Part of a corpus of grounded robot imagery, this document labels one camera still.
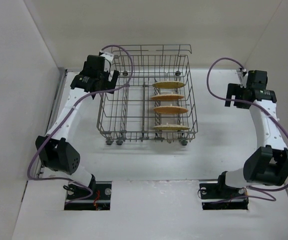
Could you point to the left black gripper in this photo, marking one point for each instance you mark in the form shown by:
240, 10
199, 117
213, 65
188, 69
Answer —
112, 81

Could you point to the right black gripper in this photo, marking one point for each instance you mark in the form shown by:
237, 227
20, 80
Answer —
232, 93

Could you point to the orange woven plate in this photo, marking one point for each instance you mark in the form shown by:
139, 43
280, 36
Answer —
167, 97
172, 110

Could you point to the yellow woven plate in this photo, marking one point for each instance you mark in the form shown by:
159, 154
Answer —
168, 84
170, 127

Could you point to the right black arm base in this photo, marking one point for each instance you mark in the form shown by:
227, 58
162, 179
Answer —
216, 197

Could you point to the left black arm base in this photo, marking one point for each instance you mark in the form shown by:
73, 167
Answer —
76, 197

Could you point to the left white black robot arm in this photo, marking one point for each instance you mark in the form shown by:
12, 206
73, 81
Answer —
56, 153

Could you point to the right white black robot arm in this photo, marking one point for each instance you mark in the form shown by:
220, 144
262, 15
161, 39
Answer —
268, 165

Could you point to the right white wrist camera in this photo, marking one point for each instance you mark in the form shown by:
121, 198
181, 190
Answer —
243, 77

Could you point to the grey wire dish rack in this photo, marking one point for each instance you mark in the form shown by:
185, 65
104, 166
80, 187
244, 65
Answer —
128, 115

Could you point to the left aluminium table rail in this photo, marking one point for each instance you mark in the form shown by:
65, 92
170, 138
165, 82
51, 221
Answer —
37, 167

